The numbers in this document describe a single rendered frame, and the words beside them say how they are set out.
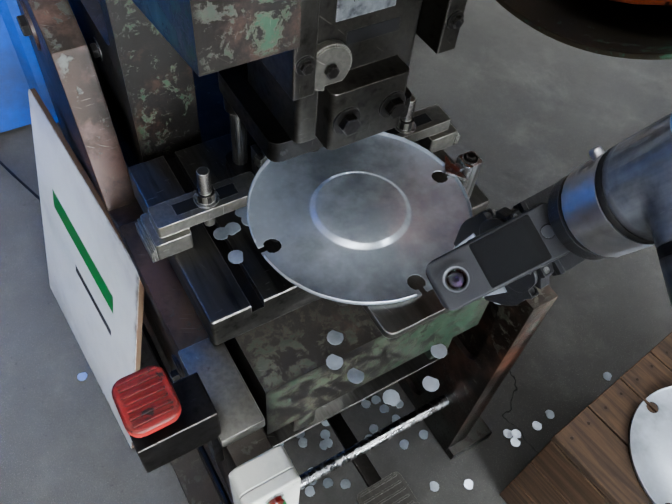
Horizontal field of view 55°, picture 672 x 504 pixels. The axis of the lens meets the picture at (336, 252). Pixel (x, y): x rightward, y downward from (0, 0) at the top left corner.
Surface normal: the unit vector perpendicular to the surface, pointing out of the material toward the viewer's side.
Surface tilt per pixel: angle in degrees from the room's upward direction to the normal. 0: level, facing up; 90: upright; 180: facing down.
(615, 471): 0
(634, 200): 89
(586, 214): 88
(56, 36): 31
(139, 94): 90
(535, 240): 39
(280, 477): 0
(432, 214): 0
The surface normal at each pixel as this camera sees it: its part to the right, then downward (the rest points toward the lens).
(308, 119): 0.50, 0.72
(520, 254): -0.22, -0.02
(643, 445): 0.07, -0.59
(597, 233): -0.63, 0.68
